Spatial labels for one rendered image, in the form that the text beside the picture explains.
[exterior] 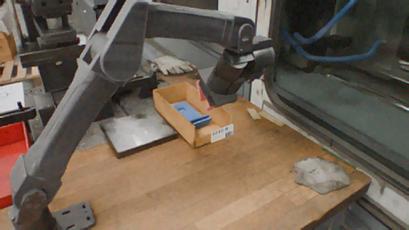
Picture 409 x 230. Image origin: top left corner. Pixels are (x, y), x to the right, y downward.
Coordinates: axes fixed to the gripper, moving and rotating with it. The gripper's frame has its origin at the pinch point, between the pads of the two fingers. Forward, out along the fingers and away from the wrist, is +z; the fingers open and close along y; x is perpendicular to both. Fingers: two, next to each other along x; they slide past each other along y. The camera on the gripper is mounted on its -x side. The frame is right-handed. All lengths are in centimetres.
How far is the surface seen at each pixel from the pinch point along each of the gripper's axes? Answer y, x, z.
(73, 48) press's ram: 26.7, 26.7, 2.5
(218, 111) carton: -1.1, -5.4, 5.1
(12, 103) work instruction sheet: 36, 46, 38
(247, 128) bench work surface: -8.2, -12.2, 6.3
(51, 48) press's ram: 27.7, 31.8, 2.4
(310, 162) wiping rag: -25.3, -13.7, -7.4
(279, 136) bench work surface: -14.8, -17.2, 1.8
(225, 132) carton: -7.7, -4.0, 4.7
